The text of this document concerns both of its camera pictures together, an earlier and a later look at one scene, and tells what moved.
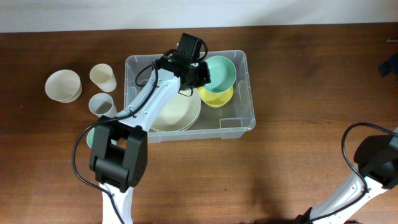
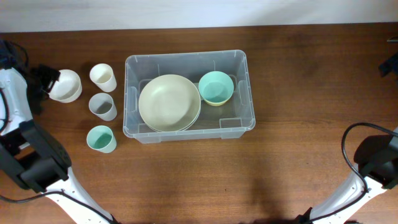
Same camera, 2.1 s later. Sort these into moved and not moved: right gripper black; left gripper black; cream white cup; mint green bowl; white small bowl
Moved: mint green bowl; left gripper black
Not moved: right gripper black; cream white cup; white small bowl
